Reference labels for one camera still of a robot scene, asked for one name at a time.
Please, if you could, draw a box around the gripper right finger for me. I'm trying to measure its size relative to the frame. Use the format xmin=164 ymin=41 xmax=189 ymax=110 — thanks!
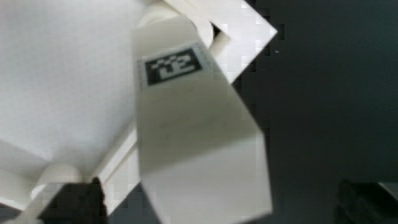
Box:
xmin=334 ymin=180 xmax=398 ymax=224

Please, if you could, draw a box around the white desk tabletop tray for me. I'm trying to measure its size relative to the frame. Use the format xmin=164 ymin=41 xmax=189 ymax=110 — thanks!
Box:
xmin=0 ymin=0 xmax=276 ymax=209

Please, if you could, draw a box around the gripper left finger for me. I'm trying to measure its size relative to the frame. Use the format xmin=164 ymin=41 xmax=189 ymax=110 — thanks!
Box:
xmin=11 ymin=176 xmax=112 ymax=224

